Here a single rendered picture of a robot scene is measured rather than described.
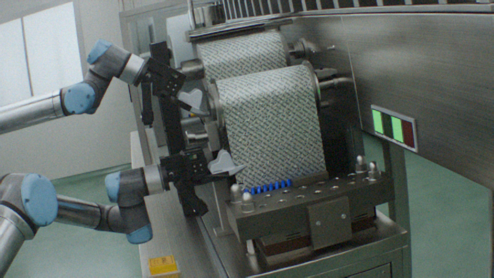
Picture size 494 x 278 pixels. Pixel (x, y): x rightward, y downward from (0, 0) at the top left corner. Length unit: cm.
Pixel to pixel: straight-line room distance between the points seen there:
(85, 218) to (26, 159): 578
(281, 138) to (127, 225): 46
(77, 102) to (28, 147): 589
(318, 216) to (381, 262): 21
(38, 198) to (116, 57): 49
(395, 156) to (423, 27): 84
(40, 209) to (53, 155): 602
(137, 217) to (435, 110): 82
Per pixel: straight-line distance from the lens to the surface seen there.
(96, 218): 166
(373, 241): 152
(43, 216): 132
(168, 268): 155
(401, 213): 197
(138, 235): 162
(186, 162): 158
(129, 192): 159
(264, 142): 163
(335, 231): 151
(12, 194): 133
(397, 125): 135
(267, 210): 147
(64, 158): 732
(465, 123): 106
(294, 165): 166
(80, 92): 149
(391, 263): 156
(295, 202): 149
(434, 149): 120
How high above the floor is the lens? 148
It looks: 11 degrees down
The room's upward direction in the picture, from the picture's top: 11 degrees counter-clockwise
